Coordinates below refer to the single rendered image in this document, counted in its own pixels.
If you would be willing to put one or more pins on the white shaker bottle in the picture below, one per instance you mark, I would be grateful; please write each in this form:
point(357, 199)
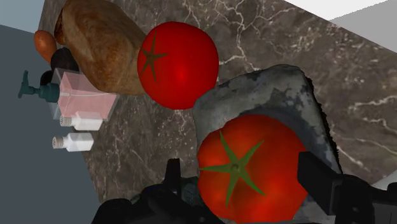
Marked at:
point(86, 122)
point(77, 142)

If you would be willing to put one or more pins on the grey mottled bowl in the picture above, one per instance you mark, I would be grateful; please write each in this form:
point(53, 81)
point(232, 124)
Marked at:
point(263, 90)

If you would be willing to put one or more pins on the dark round object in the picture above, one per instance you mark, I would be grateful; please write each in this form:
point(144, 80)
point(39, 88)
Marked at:
point(63, 60)

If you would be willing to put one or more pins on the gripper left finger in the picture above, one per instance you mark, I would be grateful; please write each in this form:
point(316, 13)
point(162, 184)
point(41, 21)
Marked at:
point(155, 204)

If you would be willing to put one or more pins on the brown bread loaf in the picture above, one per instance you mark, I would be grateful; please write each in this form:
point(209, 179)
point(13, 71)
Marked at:
point(99, 46)

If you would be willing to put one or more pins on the red tomato with green stem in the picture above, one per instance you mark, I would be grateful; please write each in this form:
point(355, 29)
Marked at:
point(273, 186)

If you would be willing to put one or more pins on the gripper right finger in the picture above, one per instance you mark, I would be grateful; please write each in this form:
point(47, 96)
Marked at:
point(347, 198)

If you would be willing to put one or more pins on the orange oval vegetable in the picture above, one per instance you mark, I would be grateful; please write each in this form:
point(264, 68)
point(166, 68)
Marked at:
point(45, 45)

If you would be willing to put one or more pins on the small black round object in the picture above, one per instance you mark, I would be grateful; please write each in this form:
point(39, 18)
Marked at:
point(46, 77)

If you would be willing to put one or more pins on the red tomato with dark stem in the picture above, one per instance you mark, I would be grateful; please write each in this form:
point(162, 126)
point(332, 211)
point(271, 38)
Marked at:
point(183, 71)

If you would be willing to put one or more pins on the pink soap dispenser teal pump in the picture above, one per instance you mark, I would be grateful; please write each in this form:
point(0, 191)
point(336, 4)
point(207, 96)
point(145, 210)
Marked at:
point(83, 99)

